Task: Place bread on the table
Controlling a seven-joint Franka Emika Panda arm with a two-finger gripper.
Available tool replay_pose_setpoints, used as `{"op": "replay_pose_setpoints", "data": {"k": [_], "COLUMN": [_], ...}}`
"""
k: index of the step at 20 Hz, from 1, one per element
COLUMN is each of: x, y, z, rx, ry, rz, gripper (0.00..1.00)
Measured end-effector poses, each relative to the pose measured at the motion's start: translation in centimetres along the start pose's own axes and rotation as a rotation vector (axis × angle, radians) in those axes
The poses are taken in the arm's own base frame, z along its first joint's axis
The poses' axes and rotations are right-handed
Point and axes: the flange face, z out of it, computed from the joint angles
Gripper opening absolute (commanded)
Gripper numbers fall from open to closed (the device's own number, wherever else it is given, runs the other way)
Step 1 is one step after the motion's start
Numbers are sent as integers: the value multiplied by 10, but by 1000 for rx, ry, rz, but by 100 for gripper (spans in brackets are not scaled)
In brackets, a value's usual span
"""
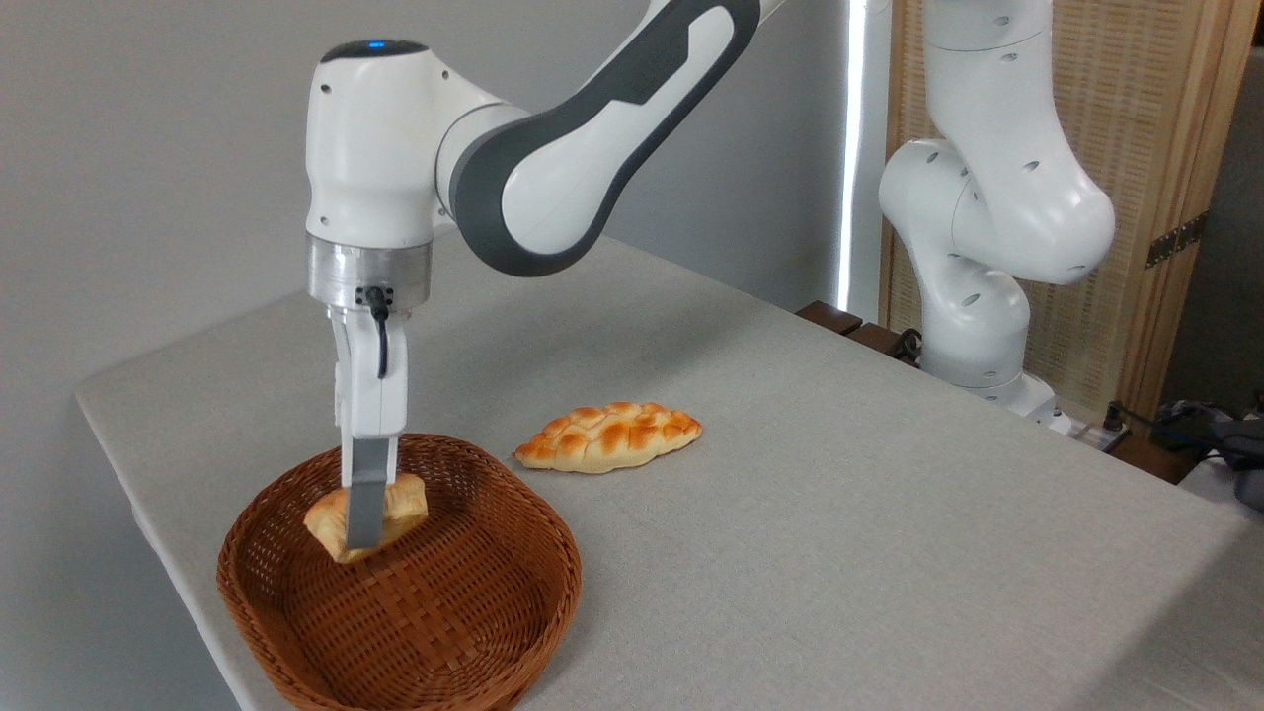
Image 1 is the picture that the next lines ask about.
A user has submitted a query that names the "brown wicker basket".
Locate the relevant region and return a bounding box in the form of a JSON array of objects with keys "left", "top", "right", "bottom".
[{"left": 216, "top": 434, "right": 583, "bottom": 711}]

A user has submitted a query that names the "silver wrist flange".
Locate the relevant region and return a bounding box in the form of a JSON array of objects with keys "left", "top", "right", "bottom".
[{"left": 305, "top": 235, "right": 434, "bottom": 315}]

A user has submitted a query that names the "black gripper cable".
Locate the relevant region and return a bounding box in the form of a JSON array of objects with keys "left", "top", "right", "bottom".
[{"left": 357, "top": 286, "right": 392, "bottom": 380}]

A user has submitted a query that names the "black power cable with plug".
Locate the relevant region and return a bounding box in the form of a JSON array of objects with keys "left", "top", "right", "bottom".
[{"left": 1101, "top": 400, "right": 1230, "bottom": 457}]

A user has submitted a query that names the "long braided bread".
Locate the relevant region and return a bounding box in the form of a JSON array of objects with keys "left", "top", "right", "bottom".
[{"left": 513, "top": 401, "right": 703, "bottom": 475}]

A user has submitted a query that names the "brown wooden block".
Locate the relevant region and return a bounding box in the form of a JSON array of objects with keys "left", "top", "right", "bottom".
[
  {"left": 847, "top": 322, "right": 919, "bottom": 364},
  {"left": 1106, "top": 434, "right": 1201, "bottom": 485},
  {"left": 796, "top": 301, "right": 863, "bottom": 337}
]

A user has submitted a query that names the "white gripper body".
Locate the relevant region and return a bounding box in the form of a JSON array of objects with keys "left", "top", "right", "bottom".
[{"left": 329, "top": 304, "right": 408, "bottom": 441}]

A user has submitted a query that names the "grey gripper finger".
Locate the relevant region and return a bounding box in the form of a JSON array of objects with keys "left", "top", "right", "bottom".
[{"left": 341, "top": 434, "right": 401, "bottom": 551}]

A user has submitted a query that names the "grey tablecloth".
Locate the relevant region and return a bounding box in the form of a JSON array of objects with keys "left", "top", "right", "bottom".
[{"left": 74, "top": 232, "right": 1264, "bottom": 711}]

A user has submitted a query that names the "dark grey device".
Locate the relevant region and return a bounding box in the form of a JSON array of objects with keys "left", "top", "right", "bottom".
[{"left": 1155, "top": 398, "right": 1264, "bottom": 512}]

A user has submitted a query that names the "dark metal screen hinge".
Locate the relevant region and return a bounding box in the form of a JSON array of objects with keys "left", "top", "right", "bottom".
[{"left": 1145, "top": 212, "right": 1208, "bottom": 270}]

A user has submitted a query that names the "round flower-shaped bread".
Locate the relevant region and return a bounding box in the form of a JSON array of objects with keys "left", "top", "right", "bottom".
[{"left": 303, "top": 473, "right": 430, "bottom": 565}]

